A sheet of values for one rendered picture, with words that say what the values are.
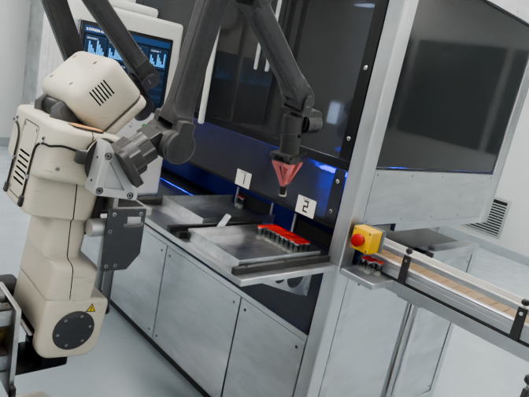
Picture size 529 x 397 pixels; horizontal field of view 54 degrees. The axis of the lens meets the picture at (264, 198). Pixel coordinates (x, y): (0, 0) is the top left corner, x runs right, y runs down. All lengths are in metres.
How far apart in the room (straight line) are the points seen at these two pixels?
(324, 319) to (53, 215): 0.93
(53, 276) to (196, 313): 1.09
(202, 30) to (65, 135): 0.36
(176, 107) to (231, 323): 1.17
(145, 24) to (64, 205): 1.11
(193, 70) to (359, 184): 0.70
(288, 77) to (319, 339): 0.89
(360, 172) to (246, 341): 0.84
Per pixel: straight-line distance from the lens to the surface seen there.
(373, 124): 1.61
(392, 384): 1.85
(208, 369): 2.31
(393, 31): 1.63
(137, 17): 2.21
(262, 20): 1.25
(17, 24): 6.80
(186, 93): 1.16
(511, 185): 6.36
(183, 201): 2.03
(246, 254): 1.61
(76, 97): 1.22
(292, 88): 1.38
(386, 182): 1.74
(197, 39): 1.15
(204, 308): 2.26
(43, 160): 1.20
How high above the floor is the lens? 1.42
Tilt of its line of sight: 13 degrees down
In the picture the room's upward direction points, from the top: 12 degrees clockwise
